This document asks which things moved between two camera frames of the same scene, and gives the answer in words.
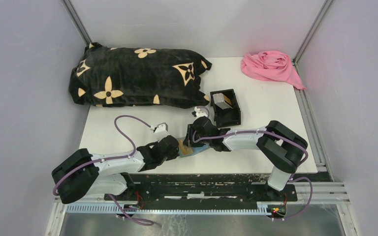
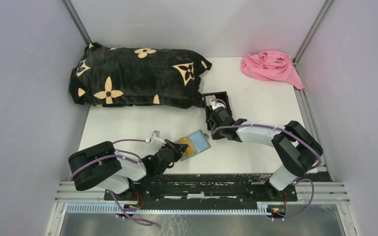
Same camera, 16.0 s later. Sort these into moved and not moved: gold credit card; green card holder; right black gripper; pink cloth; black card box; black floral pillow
Moved: black card box; right black gripper
Not moved: black floral pillow; pink cloth; green card holder; gold credit card
